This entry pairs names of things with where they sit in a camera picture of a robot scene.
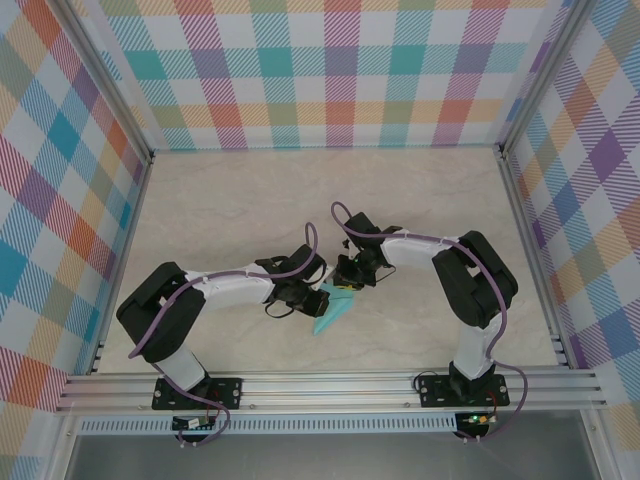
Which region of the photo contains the teal cloth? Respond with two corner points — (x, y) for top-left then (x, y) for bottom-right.
(312, 280), (357, 337)

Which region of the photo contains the thin black left gripper cable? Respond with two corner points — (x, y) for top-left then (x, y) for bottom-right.
(263, 299), (296, 320)

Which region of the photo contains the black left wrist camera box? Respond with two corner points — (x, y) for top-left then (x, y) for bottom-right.
(285, 243), (337, 285)

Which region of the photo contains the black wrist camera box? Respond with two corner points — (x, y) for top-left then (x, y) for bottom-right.
(343, 212), (385, 250)
(285, 243), (337, 285)

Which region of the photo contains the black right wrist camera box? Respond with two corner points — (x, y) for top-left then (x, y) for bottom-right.
(343, 212), (385, 250)

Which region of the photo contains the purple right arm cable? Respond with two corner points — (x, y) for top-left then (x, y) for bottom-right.
(330, 201), (529, 444)

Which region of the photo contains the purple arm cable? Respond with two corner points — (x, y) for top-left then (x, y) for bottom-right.
(330, 201), (529, 444)
(128, 222), (321, 449)

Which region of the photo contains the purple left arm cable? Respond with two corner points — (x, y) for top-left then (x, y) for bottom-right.
(128, 222), (321, 449)

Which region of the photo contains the long aluminium mounting rail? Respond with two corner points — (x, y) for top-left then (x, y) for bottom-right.
(54, 372), (609, 414)

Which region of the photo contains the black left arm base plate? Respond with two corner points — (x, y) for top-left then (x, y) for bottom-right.
(151, 377), (244, 411)

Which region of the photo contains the slotted grey cable duct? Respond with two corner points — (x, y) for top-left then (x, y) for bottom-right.
(74, 413), (461, 435)

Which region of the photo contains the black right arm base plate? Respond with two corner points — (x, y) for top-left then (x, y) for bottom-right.
(417, 373), (511, 409)

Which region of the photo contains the aluminium table side rail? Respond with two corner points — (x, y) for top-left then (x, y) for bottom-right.
(87, 154), (154, 376)
(497, 147), (574, 369)

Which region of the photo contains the aluminium frame post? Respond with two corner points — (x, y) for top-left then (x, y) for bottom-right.
(54, 0), (154, 162)
(498, 0), (594, 154)

